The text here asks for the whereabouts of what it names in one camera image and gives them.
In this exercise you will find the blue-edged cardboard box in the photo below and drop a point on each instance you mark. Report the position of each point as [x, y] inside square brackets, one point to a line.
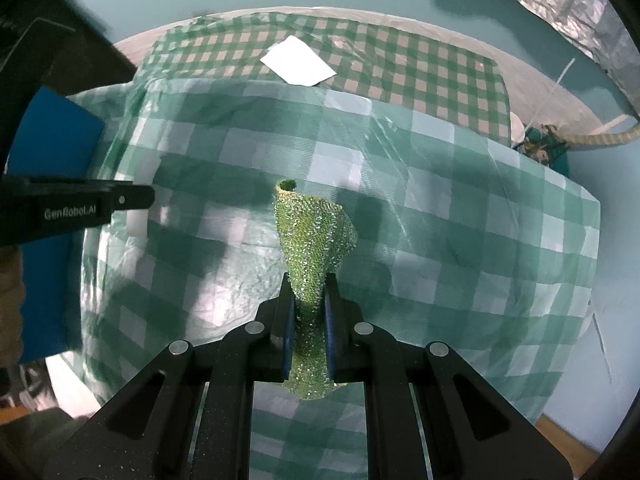
[55, 130]

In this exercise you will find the teal tangled bundle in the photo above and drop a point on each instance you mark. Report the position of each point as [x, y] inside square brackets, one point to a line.
[542, 147]

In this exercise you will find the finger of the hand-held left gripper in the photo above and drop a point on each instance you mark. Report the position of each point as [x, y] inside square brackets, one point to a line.
[135, 196]

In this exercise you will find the white paper sheet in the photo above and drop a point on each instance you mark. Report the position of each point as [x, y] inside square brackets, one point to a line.
[297, 62]

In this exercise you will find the beige green checked cloth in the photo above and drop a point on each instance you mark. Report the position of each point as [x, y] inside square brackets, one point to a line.
[400, 70]

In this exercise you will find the green checked plastic tablecloth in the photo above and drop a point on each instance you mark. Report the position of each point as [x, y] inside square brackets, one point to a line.
[450, 240]

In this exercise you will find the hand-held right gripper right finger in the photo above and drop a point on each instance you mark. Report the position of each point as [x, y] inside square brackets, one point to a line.
[330, 335]

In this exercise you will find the black bulky object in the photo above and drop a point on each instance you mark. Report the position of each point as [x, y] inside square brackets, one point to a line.
[50, 60]

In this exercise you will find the green sparkly cloth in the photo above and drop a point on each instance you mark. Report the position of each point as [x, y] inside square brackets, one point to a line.
[315, 240]

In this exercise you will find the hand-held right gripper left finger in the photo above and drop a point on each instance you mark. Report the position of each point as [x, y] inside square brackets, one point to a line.
[287, 332]

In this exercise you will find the silver foil sheet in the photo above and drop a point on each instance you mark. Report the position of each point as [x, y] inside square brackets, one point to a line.
[560, 5]

